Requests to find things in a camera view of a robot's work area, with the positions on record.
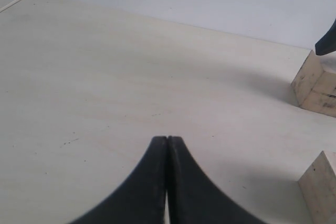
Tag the thin white strip on table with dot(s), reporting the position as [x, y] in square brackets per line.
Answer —
[9, 5]

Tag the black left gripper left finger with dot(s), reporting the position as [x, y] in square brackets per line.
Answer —
[141, 197]

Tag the second largest wooden cube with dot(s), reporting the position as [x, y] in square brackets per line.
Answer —
[318, 188]

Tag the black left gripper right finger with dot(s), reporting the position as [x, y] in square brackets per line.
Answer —
[192, 196]

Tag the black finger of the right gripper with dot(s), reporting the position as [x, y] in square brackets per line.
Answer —
[327, 44]

